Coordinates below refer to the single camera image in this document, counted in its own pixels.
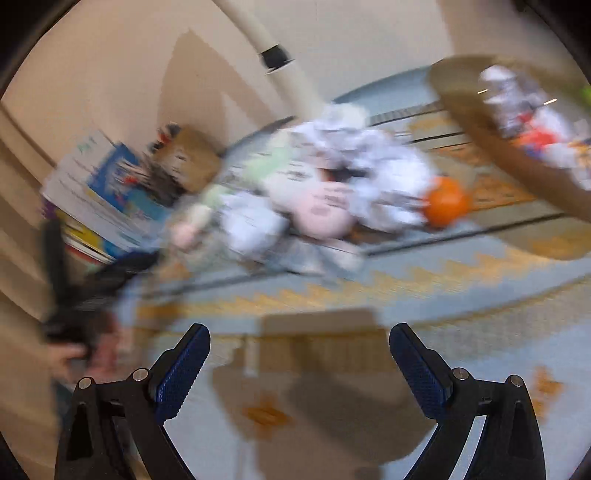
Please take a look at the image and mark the gold ribbed bowl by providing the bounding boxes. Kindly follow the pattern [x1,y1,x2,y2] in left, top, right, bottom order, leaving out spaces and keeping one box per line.
[429,55,590,221]

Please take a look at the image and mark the pink plush dumpling toy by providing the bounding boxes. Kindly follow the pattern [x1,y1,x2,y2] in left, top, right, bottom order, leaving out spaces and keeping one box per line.
[168,184,228,250]

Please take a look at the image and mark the patterned blue woven mat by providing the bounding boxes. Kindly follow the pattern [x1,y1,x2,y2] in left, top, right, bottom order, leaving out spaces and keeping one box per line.
[136,70,590,479]

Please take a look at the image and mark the three-bear plush toy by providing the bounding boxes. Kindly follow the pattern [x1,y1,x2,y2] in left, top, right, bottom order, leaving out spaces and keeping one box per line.
[242,130,356,240]

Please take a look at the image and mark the lined paper ball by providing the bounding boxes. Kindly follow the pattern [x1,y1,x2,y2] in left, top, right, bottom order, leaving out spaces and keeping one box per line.
[218,191,290,260]

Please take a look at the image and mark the row of upright books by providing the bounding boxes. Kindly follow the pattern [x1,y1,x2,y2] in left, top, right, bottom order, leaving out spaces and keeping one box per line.
[41,130,169,263]

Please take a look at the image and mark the checked grey bow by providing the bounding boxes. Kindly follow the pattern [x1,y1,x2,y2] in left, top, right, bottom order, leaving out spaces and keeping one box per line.
[273,237,365,278]

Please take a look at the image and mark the black mesh pen holder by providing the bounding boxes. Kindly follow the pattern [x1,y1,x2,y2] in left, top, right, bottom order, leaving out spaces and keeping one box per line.
[140,155,186,208]

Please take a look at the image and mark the orange tangerine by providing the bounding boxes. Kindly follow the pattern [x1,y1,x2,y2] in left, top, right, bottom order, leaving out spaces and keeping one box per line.
[423,177,471,229]

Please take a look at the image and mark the tan paper pen holder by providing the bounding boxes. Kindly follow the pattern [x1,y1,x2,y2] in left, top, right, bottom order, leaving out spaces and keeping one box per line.
[153,127,222,194]

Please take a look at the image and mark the Hello Kitty plush toy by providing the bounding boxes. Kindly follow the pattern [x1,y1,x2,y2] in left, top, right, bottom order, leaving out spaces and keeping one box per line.
[512,105,590,191]

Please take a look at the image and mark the person's left hand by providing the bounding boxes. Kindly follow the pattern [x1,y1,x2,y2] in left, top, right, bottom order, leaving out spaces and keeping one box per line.
[47,315,133,384]

